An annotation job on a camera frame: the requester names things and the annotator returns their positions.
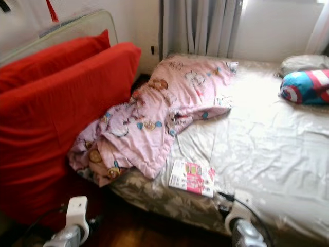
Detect pink white book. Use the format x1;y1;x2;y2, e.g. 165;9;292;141
169;160;216;199

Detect pink cartoon print blanket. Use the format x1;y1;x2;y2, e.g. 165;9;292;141
68;56;239;187

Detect bed with beige floral sheet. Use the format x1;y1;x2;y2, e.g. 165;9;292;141
111;53;329;245

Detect red white blue bolster pillow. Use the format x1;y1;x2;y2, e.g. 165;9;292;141
280;69;329;106

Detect large red covered mattress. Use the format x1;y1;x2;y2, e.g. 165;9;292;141
0;42;142;231

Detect light grey pillow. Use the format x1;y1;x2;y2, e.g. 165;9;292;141
279;54;329;78

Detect red covered cushion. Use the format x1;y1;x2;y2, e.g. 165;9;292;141
0;29;111;94

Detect green white quilted mattress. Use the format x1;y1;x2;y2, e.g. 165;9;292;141
0;9;118;67

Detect red hanging tassel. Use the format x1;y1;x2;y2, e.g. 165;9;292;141
46;0;59;23

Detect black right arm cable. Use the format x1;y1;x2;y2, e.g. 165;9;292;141
217;192;274;247

